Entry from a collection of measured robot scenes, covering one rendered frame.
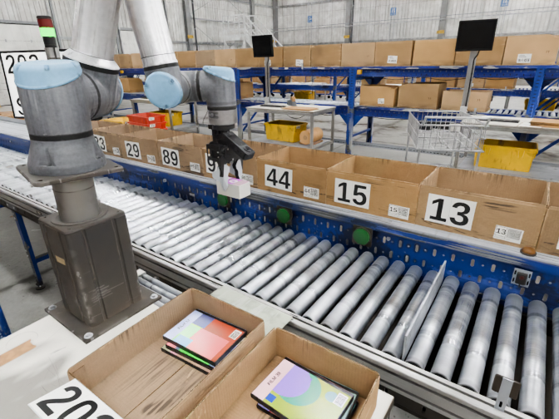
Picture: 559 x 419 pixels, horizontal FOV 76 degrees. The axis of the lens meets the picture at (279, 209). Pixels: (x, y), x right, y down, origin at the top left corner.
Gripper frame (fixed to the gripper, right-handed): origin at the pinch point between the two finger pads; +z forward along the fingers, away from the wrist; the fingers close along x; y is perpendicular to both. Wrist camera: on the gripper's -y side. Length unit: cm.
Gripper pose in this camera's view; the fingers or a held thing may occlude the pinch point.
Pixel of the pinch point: (233, 185)
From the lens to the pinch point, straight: 119.7
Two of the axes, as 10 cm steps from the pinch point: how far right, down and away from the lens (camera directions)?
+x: -5.7, 3.3, -7.5
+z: 0.2, 9.2, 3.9
